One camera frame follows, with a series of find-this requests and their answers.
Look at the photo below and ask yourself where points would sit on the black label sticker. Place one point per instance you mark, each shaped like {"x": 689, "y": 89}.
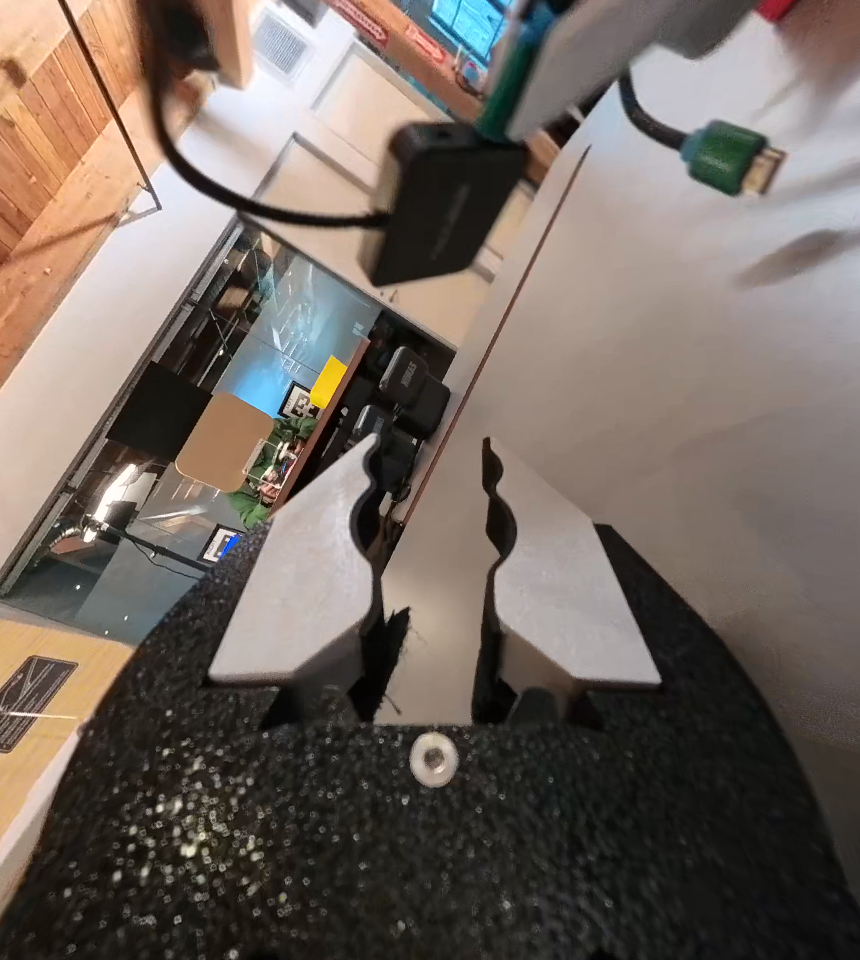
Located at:
{"x": 24, "y": 697}

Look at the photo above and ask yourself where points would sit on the black hard case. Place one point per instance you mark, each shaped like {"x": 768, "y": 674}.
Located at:
{"x": 415, "y": 390}
{"x": 400, "y": 450}

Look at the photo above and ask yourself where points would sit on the glass partition window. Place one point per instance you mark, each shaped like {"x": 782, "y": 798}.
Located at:
{"x": 287, "y": 322}

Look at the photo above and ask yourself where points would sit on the framed marker tag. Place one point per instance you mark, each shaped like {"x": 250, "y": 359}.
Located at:
{"x": 298, "y": 401}
{"x": 216, "y": 541}

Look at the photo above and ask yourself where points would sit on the small yellow bin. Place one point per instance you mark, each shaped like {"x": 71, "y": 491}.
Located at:
{"x": 328, "y": 382}

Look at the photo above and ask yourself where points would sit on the long brown-edged table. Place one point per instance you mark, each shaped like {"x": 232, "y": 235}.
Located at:
{"x": 322, "y": 437}

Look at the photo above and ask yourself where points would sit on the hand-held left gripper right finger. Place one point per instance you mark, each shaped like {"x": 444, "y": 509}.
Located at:
{"x": 572, "y": 600}

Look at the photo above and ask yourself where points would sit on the red sign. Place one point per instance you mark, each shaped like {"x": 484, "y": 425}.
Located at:
{"x": 366, "y": 19}
{"x": 426, "y": 46}

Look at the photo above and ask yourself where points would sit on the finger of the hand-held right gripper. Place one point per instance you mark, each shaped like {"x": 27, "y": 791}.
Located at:
{"x": 610, "y": 45}

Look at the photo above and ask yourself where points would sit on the black adapter hub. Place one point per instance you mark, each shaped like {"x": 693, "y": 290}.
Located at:
{"x": 445, "y": 202}

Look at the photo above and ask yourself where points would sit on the wall vent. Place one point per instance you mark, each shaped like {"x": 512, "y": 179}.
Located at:
{"x": 280, "y": 41}

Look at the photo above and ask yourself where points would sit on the black light stand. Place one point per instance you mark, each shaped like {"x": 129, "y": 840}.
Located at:
{"x": 152, "y": 547}

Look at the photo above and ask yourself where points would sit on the black wall panel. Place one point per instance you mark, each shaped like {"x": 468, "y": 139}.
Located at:
{"x": 156, "y": 409}

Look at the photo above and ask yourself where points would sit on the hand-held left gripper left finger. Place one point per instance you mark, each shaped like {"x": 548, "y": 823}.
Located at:
{"x": 302, "y": 592}

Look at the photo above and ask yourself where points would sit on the exterior window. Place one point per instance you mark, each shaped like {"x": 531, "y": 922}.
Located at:
{"x": 467, "y": 26}

